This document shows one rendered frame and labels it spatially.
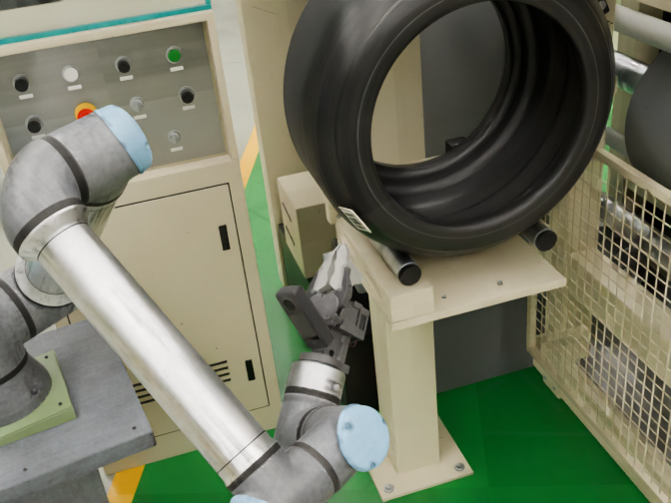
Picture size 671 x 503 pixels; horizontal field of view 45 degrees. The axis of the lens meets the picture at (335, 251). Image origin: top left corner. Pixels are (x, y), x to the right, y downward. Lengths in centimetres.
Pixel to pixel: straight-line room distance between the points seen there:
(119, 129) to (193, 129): 82
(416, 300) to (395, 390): 65
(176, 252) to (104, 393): 47
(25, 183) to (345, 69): 51
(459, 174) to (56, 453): 101
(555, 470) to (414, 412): 44
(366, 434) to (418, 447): 116
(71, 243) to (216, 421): 32
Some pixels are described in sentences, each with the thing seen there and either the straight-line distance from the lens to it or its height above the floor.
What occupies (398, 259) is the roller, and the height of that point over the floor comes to 92.
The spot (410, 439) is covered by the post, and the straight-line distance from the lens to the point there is 228.
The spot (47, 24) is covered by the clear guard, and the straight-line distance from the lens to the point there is 197.
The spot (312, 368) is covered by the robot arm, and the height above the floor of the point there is 92.
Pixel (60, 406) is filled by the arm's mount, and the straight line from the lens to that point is 181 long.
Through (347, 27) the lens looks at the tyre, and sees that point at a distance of 132.
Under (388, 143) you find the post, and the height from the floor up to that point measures 100.
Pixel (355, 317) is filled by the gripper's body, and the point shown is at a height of 93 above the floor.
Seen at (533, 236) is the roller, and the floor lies 91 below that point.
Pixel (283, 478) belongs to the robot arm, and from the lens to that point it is 111.
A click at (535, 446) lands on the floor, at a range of 245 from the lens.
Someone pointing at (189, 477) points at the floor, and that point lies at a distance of 248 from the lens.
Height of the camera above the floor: 171
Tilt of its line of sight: 30 degrees down
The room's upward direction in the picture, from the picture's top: 7 degrees counter-clockwise
